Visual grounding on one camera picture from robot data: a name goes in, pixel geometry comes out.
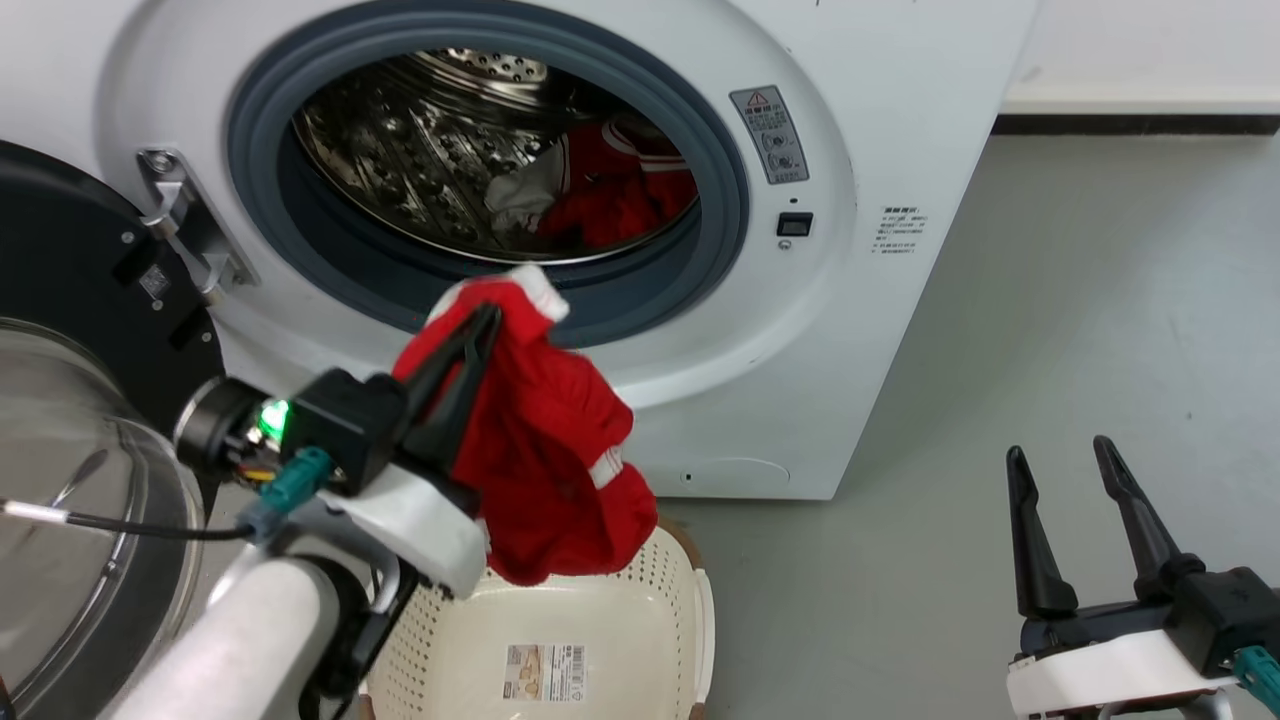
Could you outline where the black washing machine door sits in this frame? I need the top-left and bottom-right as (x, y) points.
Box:
(0, 140), (227, 720)

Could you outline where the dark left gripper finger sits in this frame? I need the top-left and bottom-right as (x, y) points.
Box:
(395, 303), (501, 413)
(402, 315), (503, 471)

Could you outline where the cream perforated laundry basket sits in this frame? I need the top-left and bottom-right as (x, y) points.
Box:
(362, 520), (716, 720)

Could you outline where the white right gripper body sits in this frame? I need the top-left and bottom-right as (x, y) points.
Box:
(1006, 598), (1243, 719)

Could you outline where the grey warning sticker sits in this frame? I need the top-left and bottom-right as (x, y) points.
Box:
(729, 85), (810, 186)

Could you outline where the black wall baseboard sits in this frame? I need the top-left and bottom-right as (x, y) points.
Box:
(992, 113), (1280, 137)

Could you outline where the red garment with white trim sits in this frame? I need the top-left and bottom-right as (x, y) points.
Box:
(392, 264), (660, 587)

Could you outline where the white grey garment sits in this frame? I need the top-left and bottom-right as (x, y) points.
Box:
(484, 140), (569, 238)

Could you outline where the metal door hinge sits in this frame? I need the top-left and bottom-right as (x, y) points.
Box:
(135, 148), (261, 304)

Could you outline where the paper label with barcode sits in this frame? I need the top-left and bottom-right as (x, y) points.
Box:
(505, 643), (588, 702)

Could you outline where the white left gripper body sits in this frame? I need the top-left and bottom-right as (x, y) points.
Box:
(343, 463), (492, 601)

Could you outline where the white front-loading washing machine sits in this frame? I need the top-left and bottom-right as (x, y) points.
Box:
(0, 0), (1041, 501)

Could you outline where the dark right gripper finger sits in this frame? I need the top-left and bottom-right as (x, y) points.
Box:
(1092, 434), (1207, 603)
(1005, 445), (1080, 620)

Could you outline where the thin black cable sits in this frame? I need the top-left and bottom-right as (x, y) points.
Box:
(0, 498), (253, 543)

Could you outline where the red garment with white stripes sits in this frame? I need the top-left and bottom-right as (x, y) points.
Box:
(536, 113), (699, 251)

